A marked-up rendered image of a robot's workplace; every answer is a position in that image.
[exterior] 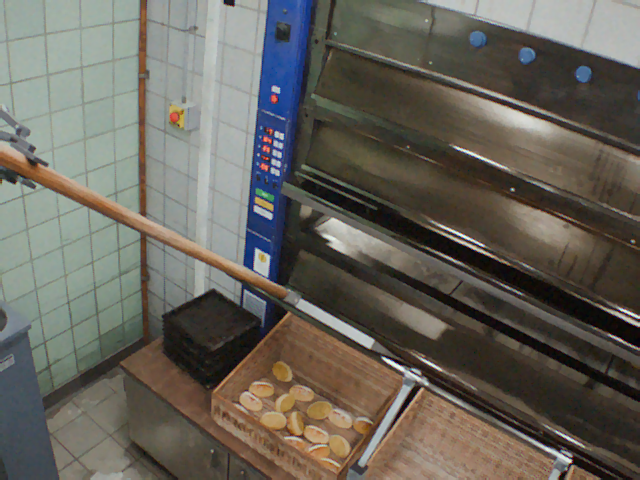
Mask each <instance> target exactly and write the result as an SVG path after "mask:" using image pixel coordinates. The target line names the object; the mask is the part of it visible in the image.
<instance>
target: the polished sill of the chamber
mask: <svg viewBox="0 0 640 480"><path fill-rule="evenodd" d="M298 239H299V240H301V241H303V242H305V244H307V245H310V246H312V247H313V248H315V249H317V250H319V251H321V252H324V253H326V254H328V255H330V257H332V258H334V259H337V260H339V261H341V262H343V263H345V264H347V265H350V266H351V267H353V268H355V269H357V271H359V272H361V273H363V274H366V275H368V276H370V277H372V278H374V279H376V280H378V281H381V282H383V283H385V284H387V285H389V287H390V288H392V289H394V290H397V291H399V292H401V293H403V294H405V295H407V296H409V297H411V298H414V299H416V300H418V301H420V302H422V303H424V304H426V305H427V306H429V308H431V309H433V310H436V311H438V312H440V313H442V314H444V315H446V316H448V317H450V318H452V319H454V320H456V321H458V322H460V323H462V324H464V325H465V326H467V327H469V328H471V329H474V330H476V331H478V332H480V333H482V334H484V335H486V336H488V337H490V338H492V339H494V340H496V341H498V342H500V343H501V344H503V345H505V346H507V347H509V348H510V349H512V350H514V351H516V352H518V353H520V354H522V355H524V356H526V357H528V358H529V357H530V358H532V359H534V360H536V361H537V362H539V363H541V364H542V365H544V366H546V367H548V368H550V369H552V370H554V371H556V372H558V373H559V374H563V375H565V376H567V377H569V378H570V379H572V380H573V381H575V382H577V383H579V384H581V385H584V386H586V387H588V388H590V389H592V390H594V391H595V392H597V393H599V394H600V393H601V394H603V396H605V397H607V398H609V399H611V400H612V401H616V402H618V403H619V404H621V405H623V406H625V407H626V408H627V407H628V408H630V409H632V410H633V411H634V412H636V413H638V414H640V390H639V389H638V390H637V389H635V388H634V387H632V386H630V385H628V384H627V383H625V382H621V381H620V380H618V379H616V378H613V377H612V376H610V375H608V374H604V373H603V372H601V371H599V370H597V369H595V368H594V367H592V366H590V365H588V364H586V363H585V364H584V363H583V362H581V361H579V360H577V359H575V358H573V357H572V356H570V355H568V354H566V353H564V352H562V351H560V350H558V349H555V348H553V347H551V346H549V345H547V344H545V343H543V342H541V341H539V340H537V339H535V338H534V337H532V336H530V335H528V334H526V333H524V332H522V331H520V330H518V329H516V328H514V327H512V326H510V325H508V324H506V323H504V322H502V321H500V320H498V319H496V318H494V317H492V316H490V315H488V314H486V313H484V312H482V311H480V310H478V309H475V308H473V307H471V306H469V305H467V304H465V303H463V302H461V301H459V300H456V299H454V298H452V297H450V296H448V295H446V294H444V293H442V291H441V292H440V290H438V289H436V288H434V287H432V286H429V285H427V284H425V283H423V282H421V281H419V280H417V279H415V278H413V277H410V276H408V275H406V274H404V273H402V271H400V270H398V269H396V268H393V267H391V266H389V265H387V264H385V263H383V262H381V261H379V260H376V259H374V258H372V256H370V255H368V254H366V253H364V252H361V251H359V250H357V249H355V248H353V247H351V246H348V245H346V244H344V242H342V241H340V240H338V239H336V238H333V237H331V236H329V235H327V234H325V233H323V232H319V231H317V230H315V228H313V227H311V226H309V225H306V226H305V227H303V228H301V230H300V231H299V233H298Z"/></svg>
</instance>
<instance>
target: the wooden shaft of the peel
mask: <svg viewBox="0 0 640 480"><path fill-rule="evenodd" d="M0 166H2V167H5V168H7V169H8V170H10V171H12V172H15V173H16V174H18V175H20V176H22V177H24V178H26V179H30V180H32V181H34V182H36V183H38V184H40V185H42V186H44V187H46V188H48V189H50V190H53V191H54V192H56V193H58V194H60V195H63V196H65V197H67V198H68V199H70V200H73V201H75V202H77V203H79V204H81V205H84V206H85V207H87V208H89V209H91V210H94V211H96V212H98V213H100V214H102V215H105V216H107V217H109V218H111V219H113V220H116V221H118V223H120V224H121V225H123V226H126V227H128V228H130V229H132V230H134V231H137V232H139V233H141V234H143V235H145V236H148V237H151V238H153V239H155V240H157V241H160V242H162V243H164V245H166V246H168V247H171V248H173V249H175V250H177V251H179V252H182V253H184V254H186V255H188V256H191V257H194V258H196V260H198V261H200V262H202V263H205V264H207V265H209V266H211V267H214V268H217V269H219V270H221V271H223V272H225V274H228V275H230V276H233V277H235V278H237V279H240V280H242V281H244V282H246V283H250V284H252V285H254V286H256V288H258V289H261V290H263V291H266V292H268V293H270V294H273V295H275V296H277V297H280V298H284V297H285V296H286V295H287V290H286V289H284V288H282V287H280V286H277V284H275V283H273V282H271V281H269V280H267V279H264V278H262V277H260V276H258V275H256V274H254V273H252V271H250V270H247V269H245V268H243V267H241V266H239V265H237V264H235V263H232V262H230V261H228V260H226V259H224V257H222V256H220V255H218V254H216V253H213V252H211V251H209V250H207V249H205V248H203V247H201V246H199V245H197V244H195V242H193V241H190V240H188V239H186V238H184V237H182V236H180V235H178V234H176V233H174V232H172V231H170V230H168V229H166V228H164V227H162V225H161V226H160V224H158V223H156V222H154V221H152V220H150V219H148V218H146V217H144V216H140V215H138V214H136V213H134V212H133V211H131V210H129V209H127V208H125V207H123V206H121V205H119V204H117V203H115V202H113V201H111V200H109V199H107V198H105V197H103V196H101V195H99V194H97V193H95V192H93V191H91V190H90V189H88V188H86V187H84V186H82V185H80V184H78V183H76V182H74V181H72V180H71V179H69V178H67V177H65V176H63V175H61V174H59V173H58V172H56V171H54V170H52V169H50V168H48V167H45V166H43V165H41V164H39V163H37V162H35V161H33V160H32V159H30V158H28V156H26V155H22V154H21V153H20V152H18V151H16V150H14V149H12V148H10V147H8V146H6V145H5V144H3V143H1V142H0Z"/></svg>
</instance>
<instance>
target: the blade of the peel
mask: <svg viewBox="0 0 640 480"><path fill-rule="evenodd" d="M227 260H228V261H230V262H232V263H235V264H237V265H239V266H241V267H243V268H245V269H247V270H250V271H252V273H254V271H253V270H251V269H248V268H246V267H244V266H243V265H241V264H239V263H237V262H236V261H234V260H231V259H229V257H228V259H227ZM254 274H256V273H254ZM256 275H258V274H256ZM258 276H260V275H258ZM260 277H261V276H260ZM296 307H297V308H299V309H301V310H303V311H304V312H306V313H309V314H311V316H312V317H314V318H316V319H317V320H319V321H321V322H324V323H325V324H327V325H329V326H331V327H332V328H334V329H337V330H339V331H340V333H342V334H344V335H346V336H347V337H349V338H351V339H353V340H355V341H357V342H359V343H360V344H362V345H364V346H366V347H367V348H370V349H373V350H375V351H378V352H380V353H383V354H385V355H389V356H391V357H394V358H396V359H399V358H397V357H396V356H395V355H394V354H392V353H391V352H390V351H388V350H387V349H386V348H384V347H382V346H381V345H380V344H379V343H377V342H376V341H375V340H374V339H372V338H370V337H368V336H366V335H364V333H362V332H360V331H358V330H357V329H355V328H353V327H350V326H349V325H347V324H345V323H343V322H342V321H340V320H338V319H335V318H333V317H332V316H330V314H328V313H326V312H325V311H323V310H320V309H318V308H317V307H315V306H313V305H311V304H310V303H307V302H305V301H303V300H301V298H300V301H299V303H298V304H297V306H296ZM399 360H400V359H399Z"/></svg>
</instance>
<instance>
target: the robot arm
mask: <svg viewBox="0 0 640 480"><path fill-rule="evenodd" d="M9 110H10V109H9V107H7V106H6V105H4V104H3V103H1V102H0V118H1V119H3V120H4V121H5V123H6V122H7V123H8V124H9V125H10V126H11V127H12V128H13V129H15V130H16V131H17V132H16V135H15V134H13V133H12V134H11V133H9V132H6V131H1V130H0V140H1V141H2V140H3V141H6V142H8V143H11V144H10V146H11V147H12V148H13V149H15V150H17V151H18V152H20V153H21V154H22V155H26V156H28V158H30V159H32V160H33V161H35V162H37V163H39V164H41V165H43V166H45V167H48V165H49V163H48V162H46V161H44V160H43V159H41V158H39V156H37V155H35V154H34V152H35V150H36V149H37V148H36V146H34V145H32V143H30V142H28V141H27V140H26V137H27V136H29V135H30V133H31V130H30V129H29V128H27V127H26V126H25V125H23V124H22V123H21V122H20V121H19V120H18V119H16V118H15V116H14V115H12V114H11V113H10V112H9ZM3 179H4V180H5V181H6V182H8V183H11V184H12V185H16V184H17V182H19V183H21V185H24V186H26V187H28V188H30V189H32V190H33V189H35V188H36V187H37V185H36V184H34V183H33V182H32V181H31V180H29V179H26V178H24V177H22V176H20V175H18V174H16V173H15V172H12V171H10V170H8V169H7V168H5V167H2V166H0V186H1V185H2V180H3ZM7 323H8V318H7V314H6V311H5V310H4V309H3V308H2V307H1V306H0V332H2V331H3V330H4V328H5V326H6V324H7Z"/></svg>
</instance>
